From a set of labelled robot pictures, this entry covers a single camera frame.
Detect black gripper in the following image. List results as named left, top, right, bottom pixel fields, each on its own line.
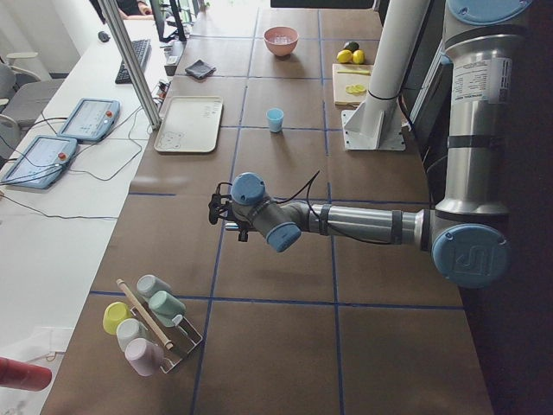
left=208, top=193, right=250, bottom=241

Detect light blue plastic cup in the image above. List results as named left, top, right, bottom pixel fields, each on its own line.
left=266, top=108, right=284, bottom=133

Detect clear ice cubes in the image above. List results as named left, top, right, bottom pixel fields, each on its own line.
left=270, top=35, right=290, bottom=45

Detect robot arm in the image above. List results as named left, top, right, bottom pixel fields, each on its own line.
left=208, top=1, right=531, bottom=288

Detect grey-blue inverted cup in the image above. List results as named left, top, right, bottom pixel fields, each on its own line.
left=136, top=274, right=172, bottom=300

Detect mint green inverted cup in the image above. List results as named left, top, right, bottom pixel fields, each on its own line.
left=148, top=290, right=186, bottom=327

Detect yellow inverted cup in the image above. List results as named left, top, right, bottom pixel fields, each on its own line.
left=102, top=302, right=132, bottom=335

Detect pale green inverted cup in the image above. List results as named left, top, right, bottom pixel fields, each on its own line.
left=116, top=318, right=151, bottom=352

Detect pink inverted cup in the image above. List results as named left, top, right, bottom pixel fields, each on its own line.
left=124, top=338, right=164, bottom=376

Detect cream bear serving tray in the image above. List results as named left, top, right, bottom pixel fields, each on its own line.
left=154, top=96, right=223, bottom=153

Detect grey folded cloth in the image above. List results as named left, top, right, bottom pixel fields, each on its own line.
left=185, top=60, right=216, bottom=80

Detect blue teach pendant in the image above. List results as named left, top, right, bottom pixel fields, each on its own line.
left=57, top=98, right=120, bottom=143
left=1, top=136, right=79, bottom=189

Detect black keyboard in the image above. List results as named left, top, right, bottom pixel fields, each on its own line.
left=114, top=38, right=153, bottom=85

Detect pink bowl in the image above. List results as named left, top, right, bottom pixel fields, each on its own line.
left=264, top=26, right=299, bottom=57

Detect lemon slices stack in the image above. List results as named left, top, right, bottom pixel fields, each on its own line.
left=345, top=84, right=366, bottom=95

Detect wooden cutting board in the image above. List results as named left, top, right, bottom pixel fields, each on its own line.
left=332, top=63, right=373, bottom=105

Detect yellow plastic knife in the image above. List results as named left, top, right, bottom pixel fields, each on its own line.
left=336, top=69, right=372, bottom=75

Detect yellow lemon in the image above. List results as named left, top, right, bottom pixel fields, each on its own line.
left=352, top=49, right=365, bottom=65
left=336, top=49, right=353, bottom=64

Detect green avocado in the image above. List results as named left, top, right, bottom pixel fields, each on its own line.
left=343, top=41, right=359, bottom=53

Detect red cylinder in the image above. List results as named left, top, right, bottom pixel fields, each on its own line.
left=1, top=357, right=52, bottom=392

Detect white wire cup rack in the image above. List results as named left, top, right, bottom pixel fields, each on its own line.
left=161, top=315, right=203, bottom=374

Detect wooden rack handle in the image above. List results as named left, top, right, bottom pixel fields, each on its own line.
left=116, top=279, right=174, bottom=350

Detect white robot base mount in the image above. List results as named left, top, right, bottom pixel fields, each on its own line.
left=341, top=0, right=430, bottom=151

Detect aluminium frame post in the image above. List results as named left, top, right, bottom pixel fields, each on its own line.
left=99, top=0, right=162, bottom=131

